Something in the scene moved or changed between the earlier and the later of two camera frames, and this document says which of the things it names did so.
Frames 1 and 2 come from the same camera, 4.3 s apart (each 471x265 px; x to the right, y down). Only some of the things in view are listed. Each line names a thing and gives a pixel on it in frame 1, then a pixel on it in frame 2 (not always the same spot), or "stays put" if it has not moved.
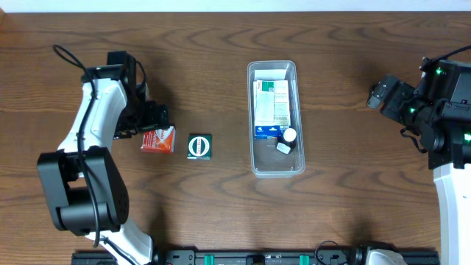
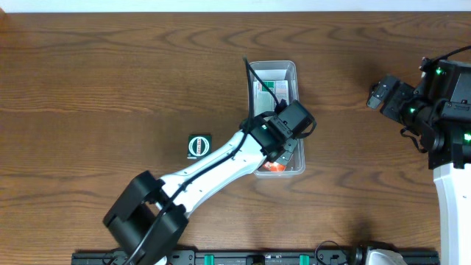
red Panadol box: [161, 140] to [274, 166]
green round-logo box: [199, 147] stays put
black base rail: [254, 257] stays put
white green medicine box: [264, 103] stays put
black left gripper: [155, 121] to [285, 161]
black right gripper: [388, 100] stays put
